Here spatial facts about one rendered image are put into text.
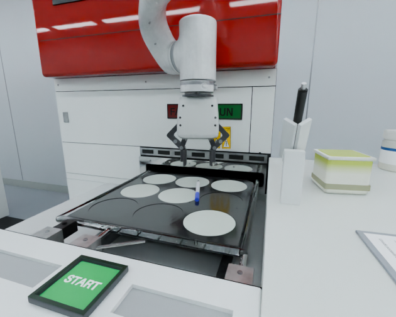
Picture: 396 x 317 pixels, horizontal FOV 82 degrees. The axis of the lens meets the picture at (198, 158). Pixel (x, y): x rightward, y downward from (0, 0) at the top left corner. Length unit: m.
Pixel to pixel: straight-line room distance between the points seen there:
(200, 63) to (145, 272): 0.42
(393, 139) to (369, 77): 1.65
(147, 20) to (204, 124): 0.25
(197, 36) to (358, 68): 1.88
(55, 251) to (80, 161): 0.75
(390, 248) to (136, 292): 0.26
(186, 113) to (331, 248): 0.39
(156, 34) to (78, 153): 0.62
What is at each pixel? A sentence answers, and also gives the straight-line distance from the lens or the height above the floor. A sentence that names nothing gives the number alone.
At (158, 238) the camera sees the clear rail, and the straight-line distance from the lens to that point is 0.41.
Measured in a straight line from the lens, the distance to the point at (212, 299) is 0.22.
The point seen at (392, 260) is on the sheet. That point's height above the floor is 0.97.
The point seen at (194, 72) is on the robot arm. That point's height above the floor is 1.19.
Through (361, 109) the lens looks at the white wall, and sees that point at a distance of 2.30.
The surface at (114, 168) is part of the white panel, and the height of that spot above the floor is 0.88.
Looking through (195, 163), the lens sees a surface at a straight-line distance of 0.76.
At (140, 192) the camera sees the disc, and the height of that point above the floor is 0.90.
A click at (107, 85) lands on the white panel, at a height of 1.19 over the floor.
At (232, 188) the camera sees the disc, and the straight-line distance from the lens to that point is 0.63.
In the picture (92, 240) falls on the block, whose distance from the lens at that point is 0.42.
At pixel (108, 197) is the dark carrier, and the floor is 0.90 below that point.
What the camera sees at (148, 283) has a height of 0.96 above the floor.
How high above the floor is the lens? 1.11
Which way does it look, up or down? 13 degrees down
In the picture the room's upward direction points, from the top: straight up
